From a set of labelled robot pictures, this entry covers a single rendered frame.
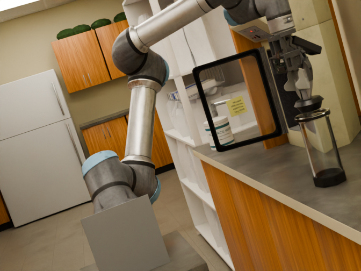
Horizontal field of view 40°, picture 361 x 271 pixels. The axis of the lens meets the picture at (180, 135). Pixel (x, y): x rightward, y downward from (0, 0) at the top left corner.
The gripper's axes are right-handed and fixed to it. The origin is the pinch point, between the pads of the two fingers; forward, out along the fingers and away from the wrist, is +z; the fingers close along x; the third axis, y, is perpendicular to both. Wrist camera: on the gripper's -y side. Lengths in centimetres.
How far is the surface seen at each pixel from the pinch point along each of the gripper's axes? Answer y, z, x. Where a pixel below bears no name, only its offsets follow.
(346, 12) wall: -74, -19, -46
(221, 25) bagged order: -80, -34, -153
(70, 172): -38, 76, -529
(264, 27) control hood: -17.5, -23.2, -32.8
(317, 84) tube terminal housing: -27.6, 3.1, -24.7
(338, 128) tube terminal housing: -30.8, 21.5, -23.9
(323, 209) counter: 17.4, 28.9, 14.2
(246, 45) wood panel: -29, -18, -63
